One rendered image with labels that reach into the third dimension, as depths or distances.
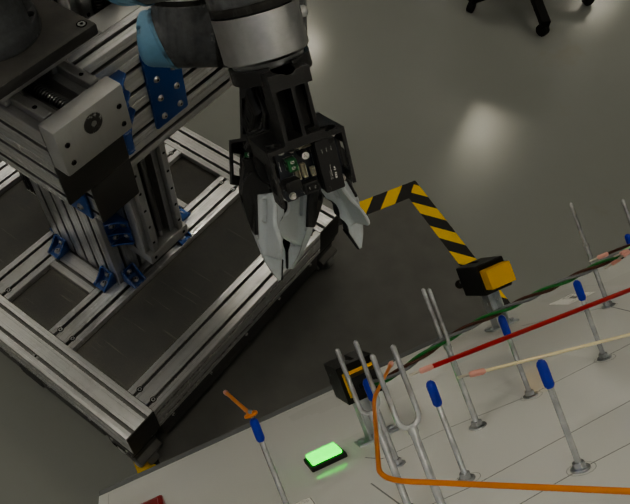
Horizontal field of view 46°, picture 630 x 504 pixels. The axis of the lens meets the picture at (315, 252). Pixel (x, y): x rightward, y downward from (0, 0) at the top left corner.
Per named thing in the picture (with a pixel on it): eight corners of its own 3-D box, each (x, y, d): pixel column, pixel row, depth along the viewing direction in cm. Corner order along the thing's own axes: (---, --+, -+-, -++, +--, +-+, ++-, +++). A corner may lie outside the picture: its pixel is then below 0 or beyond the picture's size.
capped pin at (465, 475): (458, 486, 59) (420, 386, 58) (457, 478, 60) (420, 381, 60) (476, 480, 59) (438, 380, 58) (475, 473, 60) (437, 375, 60)
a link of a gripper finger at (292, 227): (265, 269, 84) (263, 188, 85) (294, 268, 89) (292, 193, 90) (287, 268, 83) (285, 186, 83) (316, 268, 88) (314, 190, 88)
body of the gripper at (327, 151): (281, 218, 63) (242, 82, 57) (254, 189, 70) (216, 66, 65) (361, 187, 65) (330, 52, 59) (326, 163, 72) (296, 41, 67)
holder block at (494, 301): (484, 318, 116) (462, 259, 115) (526, 320, 104) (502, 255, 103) (460, 329, 114) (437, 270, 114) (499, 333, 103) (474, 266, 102)
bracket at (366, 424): (392, 425, 80) (376, 383, 80) (399, 430, 78) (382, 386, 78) (354, 443, 79) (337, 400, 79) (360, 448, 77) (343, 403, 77)
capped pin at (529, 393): (533, 398, 72) (502, 316, 71) (520, 399, 73) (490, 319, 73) (541, 392, 73) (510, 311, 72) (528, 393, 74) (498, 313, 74)
